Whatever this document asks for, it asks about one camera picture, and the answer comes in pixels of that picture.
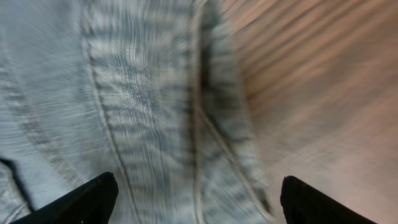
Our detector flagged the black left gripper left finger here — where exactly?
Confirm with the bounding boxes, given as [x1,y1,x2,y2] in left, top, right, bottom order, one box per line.
[12,172,119,224]

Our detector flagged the light blue denim shorts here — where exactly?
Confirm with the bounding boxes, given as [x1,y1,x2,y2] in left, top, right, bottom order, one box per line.
[1,0,272,223]

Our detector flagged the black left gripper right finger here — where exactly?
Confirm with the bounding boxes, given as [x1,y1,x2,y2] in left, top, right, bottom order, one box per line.
[280,175,376,224]

